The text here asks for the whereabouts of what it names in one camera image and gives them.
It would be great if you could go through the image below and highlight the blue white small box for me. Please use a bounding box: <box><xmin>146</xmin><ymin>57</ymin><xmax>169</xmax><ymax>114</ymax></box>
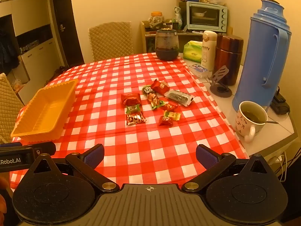
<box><xmin>189</xmin><ymin>63</ymin><xmax>210</xmax><ymax>78</ymax></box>

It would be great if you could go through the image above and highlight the red white checkered tablecloth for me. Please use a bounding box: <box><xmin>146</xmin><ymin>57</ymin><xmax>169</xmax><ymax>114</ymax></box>
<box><xmin>9</xmin><ymin>52</ymin><xmax>250</xmax><ymax>190</ymax></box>

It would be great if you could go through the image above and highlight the white cabinet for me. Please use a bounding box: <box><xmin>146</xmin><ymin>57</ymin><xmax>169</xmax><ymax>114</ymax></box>
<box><xmin>0</xmin><ymin>0</ymin><xmax>68</xmax><ymax>104</ymax></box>

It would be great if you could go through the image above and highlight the green white snack bag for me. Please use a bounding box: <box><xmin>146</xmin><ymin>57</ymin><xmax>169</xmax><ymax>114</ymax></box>
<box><xmin>174</xmin><ymin>7</ymin><xmax>183</xmax><ymax>29</ymax></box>

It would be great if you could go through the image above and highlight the large red candy packet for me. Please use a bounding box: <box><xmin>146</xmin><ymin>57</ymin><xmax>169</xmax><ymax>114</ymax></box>
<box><xmin>121</xmin><ymin>93</ymin><xmax>142</xmax><ymax>106</ymax></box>

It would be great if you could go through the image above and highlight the white cable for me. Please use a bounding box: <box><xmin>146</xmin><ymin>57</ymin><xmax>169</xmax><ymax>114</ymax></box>
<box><xmin>270</xmin><ymin>151</ymin><xmax>288</xmax><ymax>182</ymax></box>

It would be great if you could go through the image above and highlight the plastic jar with orange lid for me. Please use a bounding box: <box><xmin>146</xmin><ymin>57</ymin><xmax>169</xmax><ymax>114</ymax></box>
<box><xmin>148</xmin><ymin>11</ymin><xmax>165</xmax><ymax>27</ymax></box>

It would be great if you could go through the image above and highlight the dark glass jar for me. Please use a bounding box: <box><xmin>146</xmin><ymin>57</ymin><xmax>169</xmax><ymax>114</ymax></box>
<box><xmin>155</xmin><ymin>28</ymin><xmax>179</xmax><ymax>60</ymax></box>

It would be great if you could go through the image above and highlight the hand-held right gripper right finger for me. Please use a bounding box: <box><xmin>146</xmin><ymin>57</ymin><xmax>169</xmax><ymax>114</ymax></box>
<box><xmin>181</xmin><ymin>144</ymin><xmax>274</xmax><ymax>192</ymax></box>

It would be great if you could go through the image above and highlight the grey phone stand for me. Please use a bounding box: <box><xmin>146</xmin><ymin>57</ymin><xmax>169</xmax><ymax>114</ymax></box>
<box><xmin>209</xmin><ymin>65</ymin><xmax>232</xmax><ymax>97</ymax></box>

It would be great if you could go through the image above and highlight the blue thermos jug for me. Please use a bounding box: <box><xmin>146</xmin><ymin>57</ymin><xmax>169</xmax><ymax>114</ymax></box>
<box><xmin>232</xmin><ymin>0</ymin><xmax>292</xmax><ymax>113</ymax></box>

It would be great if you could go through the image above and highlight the orange plastic tray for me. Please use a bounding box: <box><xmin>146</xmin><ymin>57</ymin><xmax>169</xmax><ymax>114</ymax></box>
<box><xmin>11</xmin><ymin>79</ymin><xmax>79</xmax><ymax>144</ymax></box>

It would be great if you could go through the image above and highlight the yellow green candy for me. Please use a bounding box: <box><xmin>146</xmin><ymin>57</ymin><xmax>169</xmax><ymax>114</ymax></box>
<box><xmin>164</xmin><ymin>111</ymin><xmax>181</xmax><ymax>120</ymax></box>

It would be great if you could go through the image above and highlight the black power adapter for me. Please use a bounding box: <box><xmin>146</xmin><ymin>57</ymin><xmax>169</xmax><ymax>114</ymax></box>
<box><xmin>270</xmin><ymin>87</ymin><xmax>290</xmax><ymax>115</ymax></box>

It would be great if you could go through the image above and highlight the wooden shelf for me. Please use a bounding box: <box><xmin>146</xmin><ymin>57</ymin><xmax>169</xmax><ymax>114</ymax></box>
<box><xmin>140</xmin><ymin>21</ymin><xmax>233</xmax><ymax>53</ymax></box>

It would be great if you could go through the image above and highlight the clear bag of oranges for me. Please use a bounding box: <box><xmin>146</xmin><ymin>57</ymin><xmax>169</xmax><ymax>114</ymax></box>
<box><xmin>12</xmin><ymin>79</ymin><xmax>24</xmax><ymax>91</ymax></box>

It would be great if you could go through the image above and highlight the dark door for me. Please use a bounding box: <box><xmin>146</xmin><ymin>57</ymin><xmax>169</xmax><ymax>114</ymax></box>
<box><xmin>48</xmin><ymin>0</ymin><xmax>85</xmax><ymax>67</ymax></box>

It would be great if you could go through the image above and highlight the long green red sausage snack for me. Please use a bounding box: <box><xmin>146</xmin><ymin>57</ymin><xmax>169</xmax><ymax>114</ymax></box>
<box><xmin>142</xmin><ymin>85</ymin><xmax>166</xmax><ymax>110</ymax></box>

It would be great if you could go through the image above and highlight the white drink bottle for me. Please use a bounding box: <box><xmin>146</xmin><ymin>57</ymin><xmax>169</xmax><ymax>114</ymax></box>
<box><xmin>200</xmin><ymin>30</ymin><xmax>217</xmax><ymax>72</ymax></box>

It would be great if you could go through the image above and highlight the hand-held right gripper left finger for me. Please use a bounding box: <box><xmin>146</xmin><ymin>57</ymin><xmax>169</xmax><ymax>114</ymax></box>
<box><xmin>27</xmin><ymin>144</ymin><xmax>120</xmax><ymax>192</ymax></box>

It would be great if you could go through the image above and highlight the red orange candy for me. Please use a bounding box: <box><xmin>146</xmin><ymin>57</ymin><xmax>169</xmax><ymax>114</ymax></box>
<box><xmin>161</xmin><ymin>103</ymin><xmax>179</xmax><ymax>111</ymax></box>

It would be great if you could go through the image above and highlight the brown metal flask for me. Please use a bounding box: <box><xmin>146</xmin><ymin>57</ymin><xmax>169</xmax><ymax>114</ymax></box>
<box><xmin>213</xmin><ymin>33</ymin><xmax>244</xmax><ymax>86</ymax></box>

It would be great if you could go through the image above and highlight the pale blue toaster oven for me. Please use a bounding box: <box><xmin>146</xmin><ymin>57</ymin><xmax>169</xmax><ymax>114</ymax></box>
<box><xmin>186</xmin><ymin>1</ymin><xmax>228</xmax><ymax>33</ymax></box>

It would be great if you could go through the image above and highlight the quilted beige chair back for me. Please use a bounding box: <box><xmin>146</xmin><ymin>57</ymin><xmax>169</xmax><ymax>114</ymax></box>
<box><xmin>89</xmin><ymin>22</ymin><xmax>134</xmax><ymax>62</ymax></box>

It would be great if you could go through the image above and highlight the white patterned mug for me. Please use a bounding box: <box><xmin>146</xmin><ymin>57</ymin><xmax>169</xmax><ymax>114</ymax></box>
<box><xmin>235</xmin><ymin>101</ymin><xmax>268</xmax><ymax>143</ymax></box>

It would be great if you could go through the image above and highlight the red white patterned candy packet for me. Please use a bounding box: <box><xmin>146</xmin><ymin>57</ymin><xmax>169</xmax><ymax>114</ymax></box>
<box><xmin>126</xmin><ymin>113</ymin><xmax>147</xmax><ymax>125</ymax></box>

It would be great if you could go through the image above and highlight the green tissue pack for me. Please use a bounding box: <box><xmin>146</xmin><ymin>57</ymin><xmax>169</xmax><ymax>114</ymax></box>
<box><xmin>183</xmin><ymin>40</ymin><xmax>203</xmax><ymax>63</ymax></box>

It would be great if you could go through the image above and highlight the dark hanging coat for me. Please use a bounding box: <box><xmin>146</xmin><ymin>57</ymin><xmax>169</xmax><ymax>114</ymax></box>
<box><xmin>0</xmin><ymin>28</ymin><xmax>19</xmax><ymax>74</ymax></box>

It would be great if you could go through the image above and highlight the red packet with white label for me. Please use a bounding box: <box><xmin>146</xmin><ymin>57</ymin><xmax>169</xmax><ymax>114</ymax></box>
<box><xmin>150</xmin><ymin>79</ymin><xmax>170</xmax><ymax>96</ymax></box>

